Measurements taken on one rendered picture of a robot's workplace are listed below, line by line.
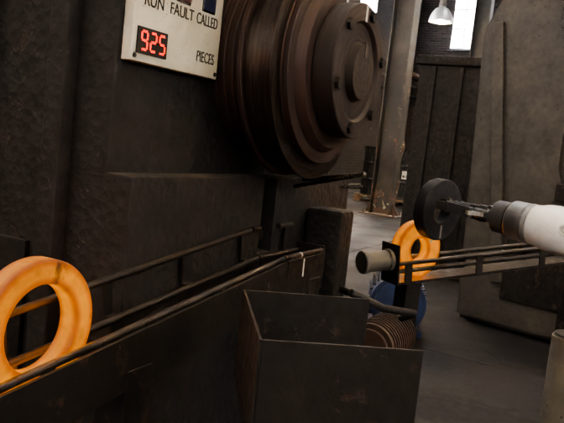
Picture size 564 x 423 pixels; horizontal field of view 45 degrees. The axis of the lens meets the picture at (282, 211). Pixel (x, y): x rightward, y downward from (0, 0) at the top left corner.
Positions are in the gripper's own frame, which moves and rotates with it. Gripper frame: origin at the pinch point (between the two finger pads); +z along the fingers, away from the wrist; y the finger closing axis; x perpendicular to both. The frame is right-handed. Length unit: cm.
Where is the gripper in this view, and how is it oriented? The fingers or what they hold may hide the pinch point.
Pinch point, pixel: (439, 202)
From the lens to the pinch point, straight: 177.0
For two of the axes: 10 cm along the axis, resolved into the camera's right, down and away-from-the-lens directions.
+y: 7.6, 0.2, 6.5
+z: -6.4, -1.9, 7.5
